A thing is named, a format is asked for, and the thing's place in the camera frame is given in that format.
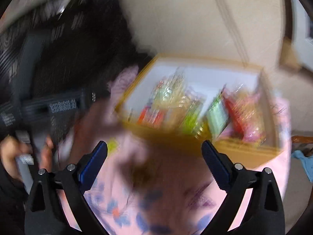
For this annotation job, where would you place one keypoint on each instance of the wooden chair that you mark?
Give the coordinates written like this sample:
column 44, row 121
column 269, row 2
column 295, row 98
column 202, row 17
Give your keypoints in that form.
column 303, row 139

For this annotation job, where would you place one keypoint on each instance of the lime green snack packet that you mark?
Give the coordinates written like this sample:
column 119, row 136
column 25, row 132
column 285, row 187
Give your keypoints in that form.
column 192, row 122

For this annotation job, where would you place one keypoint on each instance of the person's left forearm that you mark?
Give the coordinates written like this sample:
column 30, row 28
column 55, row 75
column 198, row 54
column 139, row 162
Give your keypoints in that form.
column 9, row 198

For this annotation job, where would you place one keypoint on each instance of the framed lotus painting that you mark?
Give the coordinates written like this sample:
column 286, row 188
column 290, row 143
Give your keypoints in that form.
column 305, row 29

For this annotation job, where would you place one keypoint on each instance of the red biscuit packet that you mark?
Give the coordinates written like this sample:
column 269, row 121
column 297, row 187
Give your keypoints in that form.
column 234, row 112

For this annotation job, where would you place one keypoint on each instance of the dark carved wooden bench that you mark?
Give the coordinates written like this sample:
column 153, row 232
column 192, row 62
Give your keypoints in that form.
column 85, row 53

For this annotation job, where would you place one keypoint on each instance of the cardboard corner protector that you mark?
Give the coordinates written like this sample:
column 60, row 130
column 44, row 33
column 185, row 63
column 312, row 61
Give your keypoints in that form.
column 289, row 56

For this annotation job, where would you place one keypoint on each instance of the blue cloth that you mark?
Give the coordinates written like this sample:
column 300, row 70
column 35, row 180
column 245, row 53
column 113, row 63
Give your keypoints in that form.
column 302, row 160

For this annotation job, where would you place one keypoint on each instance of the red box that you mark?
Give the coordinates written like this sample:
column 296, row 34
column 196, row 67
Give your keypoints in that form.
column 149, row 116

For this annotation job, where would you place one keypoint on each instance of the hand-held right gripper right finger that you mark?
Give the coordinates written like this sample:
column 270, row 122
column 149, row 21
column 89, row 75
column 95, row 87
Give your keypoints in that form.
column 216, row 164

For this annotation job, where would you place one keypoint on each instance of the yellow long snack packet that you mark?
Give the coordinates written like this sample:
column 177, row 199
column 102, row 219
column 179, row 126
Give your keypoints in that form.
column 112, row 145

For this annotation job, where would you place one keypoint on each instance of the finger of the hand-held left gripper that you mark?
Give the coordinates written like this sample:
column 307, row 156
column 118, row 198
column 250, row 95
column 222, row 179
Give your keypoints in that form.
column 95, row 97

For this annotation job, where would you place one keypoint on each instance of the pink printed tablecloth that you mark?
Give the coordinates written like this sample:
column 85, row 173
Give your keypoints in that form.
column 171, row 205

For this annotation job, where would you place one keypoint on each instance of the yellow cardboard box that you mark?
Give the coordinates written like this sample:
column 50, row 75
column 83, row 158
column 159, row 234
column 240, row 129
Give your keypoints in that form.
column 171, row 137

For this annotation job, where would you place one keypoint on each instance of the pink rice cracker packet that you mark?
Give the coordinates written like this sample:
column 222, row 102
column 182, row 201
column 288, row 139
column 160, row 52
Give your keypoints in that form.
column 253, row 129

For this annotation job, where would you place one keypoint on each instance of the person's left hand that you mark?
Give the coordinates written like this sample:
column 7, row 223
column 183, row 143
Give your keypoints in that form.
column 14, row 154

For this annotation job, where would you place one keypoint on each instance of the green white snack packet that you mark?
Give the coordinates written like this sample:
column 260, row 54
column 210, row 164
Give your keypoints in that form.
column 217, row 116

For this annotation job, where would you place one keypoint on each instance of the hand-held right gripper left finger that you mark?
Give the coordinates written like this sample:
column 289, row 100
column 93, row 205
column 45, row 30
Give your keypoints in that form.
column 94, row 166

